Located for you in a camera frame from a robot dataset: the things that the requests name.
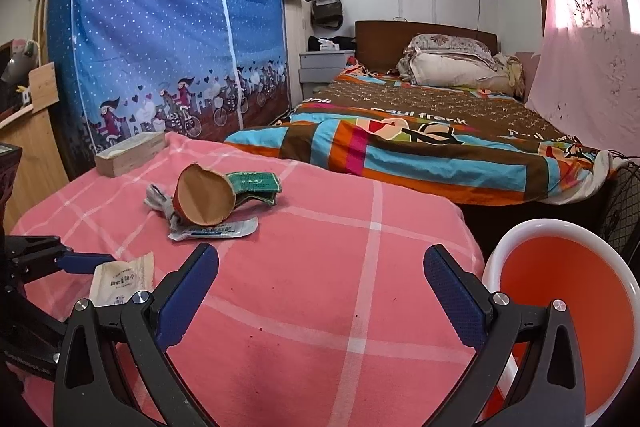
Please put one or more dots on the light wooden cabinet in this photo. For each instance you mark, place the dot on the light wooden cabinet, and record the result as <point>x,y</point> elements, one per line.
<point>35,147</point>

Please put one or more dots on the white paper packet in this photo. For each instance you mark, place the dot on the white paper packet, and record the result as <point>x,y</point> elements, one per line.
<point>122,279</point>

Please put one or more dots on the pink checked cloth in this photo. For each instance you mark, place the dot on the pink checked cloth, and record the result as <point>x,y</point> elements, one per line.
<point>300,282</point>

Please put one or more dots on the pink hanging sheet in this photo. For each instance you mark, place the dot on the pink hanging sheet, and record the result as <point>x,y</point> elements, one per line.
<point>575,72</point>

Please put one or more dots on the pale yellow cloth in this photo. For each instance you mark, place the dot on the pale yellow cloth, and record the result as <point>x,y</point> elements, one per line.
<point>510,72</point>

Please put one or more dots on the dark grey tote bag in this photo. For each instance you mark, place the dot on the dark grey tote bag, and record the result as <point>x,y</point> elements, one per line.
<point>327,14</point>

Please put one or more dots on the green wrapper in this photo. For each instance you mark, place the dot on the green wrapper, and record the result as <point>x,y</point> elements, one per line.
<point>252,182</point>

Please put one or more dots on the grey cloth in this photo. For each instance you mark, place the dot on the grey cloth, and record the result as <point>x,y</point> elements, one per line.
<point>157,202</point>

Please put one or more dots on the curved wooden frame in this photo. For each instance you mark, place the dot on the curved wooden frame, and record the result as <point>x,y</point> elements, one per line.
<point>41,2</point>

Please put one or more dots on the colourful patchwork bedspread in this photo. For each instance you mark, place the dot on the colourful patchwork bedspread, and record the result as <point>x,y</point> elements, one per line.
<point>400,157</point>

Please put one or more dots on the floral pillow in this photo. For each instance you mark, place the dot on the floral pillow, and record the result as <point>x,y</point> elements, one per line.
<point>445,42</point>

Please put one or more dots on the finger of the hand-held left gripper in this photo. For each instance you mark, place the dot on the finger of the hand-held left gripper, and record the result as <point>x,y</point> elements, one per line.
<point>85,263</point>

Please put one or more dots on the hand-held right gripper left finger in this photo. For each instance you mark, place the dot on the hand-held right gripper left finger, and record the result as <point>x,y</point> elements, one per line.
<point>187,292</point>

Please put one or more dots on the white tissue box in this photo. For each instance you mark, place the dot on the white tissue box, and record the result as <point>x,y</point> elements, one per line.
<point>327,46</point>

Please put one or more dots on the orange bucket with white rim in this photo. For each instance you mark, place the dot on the orange bucket with white rim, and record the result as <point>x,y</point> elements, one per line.
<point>560,297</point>

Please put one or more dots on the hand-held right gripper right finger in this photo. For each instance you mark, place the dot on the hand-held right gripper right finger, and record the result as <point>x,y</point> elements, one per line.
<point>452,292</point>

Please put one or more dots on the brown paper cup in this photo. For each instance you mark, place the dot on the brown paper cup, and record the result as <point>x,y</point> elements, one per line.
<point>205,194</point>

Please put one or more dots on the black cloth pile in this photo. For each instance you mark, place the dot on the black cloth pile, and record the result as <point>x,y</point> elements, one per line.
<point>345,42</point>

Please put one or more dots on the grey nightstand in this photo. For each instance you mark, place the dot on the grey nightstand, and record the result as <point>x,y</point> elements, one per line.
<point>320,67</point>

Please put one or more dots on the thick brown book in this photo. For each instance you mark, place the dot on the thick brown book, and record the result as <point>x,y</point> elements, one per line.
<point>130,154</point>

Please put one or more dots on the brown wooden bed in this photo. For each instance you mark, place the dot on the brown wooden bed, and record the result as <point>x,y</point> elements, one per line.
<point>385,42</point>

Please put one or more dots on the grey rounded ornament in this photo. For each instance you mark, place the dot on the grey rounded ornament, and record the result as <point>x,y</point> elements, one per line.
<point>15,67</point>

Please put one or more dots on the silver blue wrapper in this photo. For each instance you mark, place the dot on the silver blue wrapper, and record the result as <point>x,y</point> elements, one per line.
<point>220,229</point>

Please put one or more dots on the blue dotted fabric wardrobe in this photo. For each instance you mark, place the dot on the blue dotted fabric wardrobe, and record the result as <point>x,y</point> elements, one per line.
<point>150,17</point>

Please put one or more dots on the white tall cabinet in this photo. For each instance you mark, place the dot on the white tall cabinet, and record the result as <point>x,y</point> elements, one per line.
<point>297,47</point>

